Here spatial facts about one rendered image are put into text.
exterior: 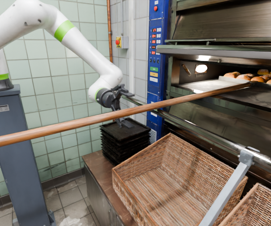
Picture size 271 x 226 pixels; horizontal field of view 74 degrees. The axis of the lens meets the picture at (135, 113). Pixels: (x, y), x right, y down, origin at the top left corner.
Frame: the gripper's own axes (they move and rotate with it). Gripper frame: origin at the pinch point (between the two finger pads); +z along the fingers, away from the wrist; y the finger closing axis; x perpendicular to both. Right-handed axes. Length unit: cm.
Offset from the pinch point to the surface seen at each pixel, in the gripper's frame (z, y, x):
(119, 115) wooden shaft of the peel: 1.7, -0.3, 6.0
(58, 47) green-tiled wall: -120, -22, 1
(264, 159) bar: 44.1, 2.1, -13.7
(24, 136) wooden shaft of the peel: 1.6, -0.4, 37.5
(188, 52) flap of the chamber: -4.4, -21.7, -36.0
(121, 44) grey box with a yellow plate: -86, -25, -43
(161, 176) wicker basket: -16, 60, -34
